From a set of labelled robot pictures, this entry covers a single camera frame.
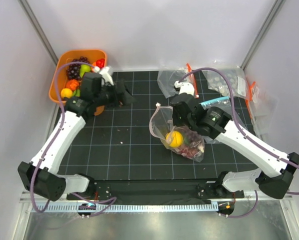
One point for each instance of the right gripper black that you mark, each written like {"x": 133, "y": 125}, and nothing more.
{"x": 176, "y": 121}

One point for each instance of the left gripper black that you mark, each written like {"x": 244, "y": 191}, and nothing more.
{"x": 124, "y": 97}

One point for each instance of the pink zip dotted bag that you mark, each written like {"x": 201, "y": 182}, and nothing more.
{"x": 160, "y": 124}

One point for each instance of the yellow lemon toy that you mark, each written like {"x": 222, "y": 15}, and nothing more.
{"x": 174, "y": 139}

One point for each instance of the large dark grape bunch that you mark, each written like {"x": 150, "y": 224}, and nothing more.
{"x": 193, "y": 146}

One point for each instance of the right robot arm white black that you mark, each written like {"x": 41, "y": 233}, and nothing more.
{"x": 275, "y": 169}

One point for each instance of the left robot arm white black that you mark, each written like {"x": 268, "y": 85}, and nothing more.
{"x": 40, "y": 175}

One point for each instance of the orange zip clear bag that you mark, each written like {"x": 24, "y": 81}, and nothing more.
{"x": 168, "y": 80}

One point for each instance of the orange zip bag at right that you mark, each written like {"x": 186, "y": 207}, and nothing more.
{"x": 262, "y": 106}

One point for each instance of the red bell pepper toy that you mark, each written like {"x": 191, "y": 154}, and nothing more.
{"x": 100, "y": 63}

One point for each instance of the black grid mat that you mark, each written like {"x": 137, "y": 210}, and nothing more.
{"x": 117, "y": 144}

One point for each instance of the green starfruit toy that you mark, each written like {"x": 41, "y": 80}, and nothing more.
{"x": 77, "y": 93}

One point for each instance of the yellow pear toy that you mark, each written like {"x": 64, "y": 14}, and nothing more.
{"x": 84, "y": 68}

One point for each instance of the orange plastic fruit bin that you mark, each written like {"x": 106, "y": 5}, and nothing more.
{"x": 60, "y": 77}

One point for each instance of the orange pumpkin toy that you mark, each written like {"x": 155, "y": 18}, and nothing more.
{"x": 72, "y": 84}

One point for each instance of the yellow orange toy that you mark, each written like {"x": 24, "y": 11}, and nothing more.
{"x": 66, "y": 93}

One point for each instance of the small dark grape bunch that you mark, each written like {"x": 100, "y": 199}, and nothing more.
{"x": 73, "y": 71}

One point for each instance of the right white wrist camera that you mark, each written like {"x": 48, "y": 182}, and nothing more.
{"x": 184, "y": 88}

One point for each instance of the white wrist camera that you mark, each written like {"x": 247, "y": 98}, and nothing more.
{"x": 184, "y": 88}
{"x": 106, "y": 74}

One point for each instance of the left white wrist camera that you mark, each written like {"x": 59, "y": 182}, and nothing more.
{"x": 106, "y": 74}

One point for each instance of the white slotted cable duct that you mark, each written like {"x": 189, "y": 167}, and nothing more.
{"x": 84, "y": 207}

